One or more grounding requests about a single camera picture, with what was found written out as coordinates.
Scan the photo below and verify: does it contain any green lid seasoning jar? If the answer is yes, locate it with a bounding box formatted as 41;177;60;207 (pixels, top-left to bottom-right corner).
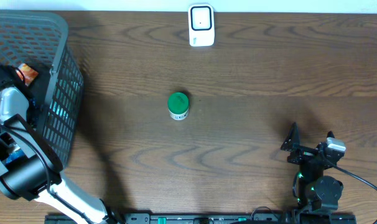
167;92;190;121

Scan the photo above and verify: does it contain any orange snack packet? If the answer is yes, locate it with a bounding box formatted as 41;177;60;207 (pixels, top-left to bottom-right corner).
16;63;39;86

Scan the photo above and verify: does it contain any blue Oreo cookie pack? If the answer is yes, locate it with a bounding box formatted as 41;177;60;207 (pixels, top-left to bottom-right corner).
4;149;25;165

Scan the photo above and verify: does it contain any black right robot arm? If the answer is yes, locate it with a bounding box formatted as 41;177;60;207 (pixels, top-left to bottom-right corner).
281;123;347;223

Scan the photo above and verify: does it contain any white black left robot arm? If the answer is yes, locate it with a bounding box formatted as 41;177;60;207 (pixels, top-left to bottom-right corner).
0;65;122;223

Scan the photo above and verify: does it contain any white barcode scanner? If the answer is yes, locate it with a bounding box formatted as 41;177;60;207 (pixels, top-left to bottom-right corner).
188;4;215;47

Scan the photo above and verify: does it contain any grey plastic basket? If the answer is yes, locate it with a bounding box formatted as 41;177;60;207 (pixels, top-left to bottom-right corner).
0;10;84;166

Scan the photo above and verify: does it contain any black right camera cable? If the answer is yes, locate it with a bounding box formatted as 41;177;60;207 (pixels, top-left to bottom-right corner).
319;149;377;224

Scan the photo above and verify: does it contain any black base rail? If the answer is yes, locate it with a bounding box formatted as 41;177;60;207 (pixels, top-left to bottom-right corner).
45;212;357;224

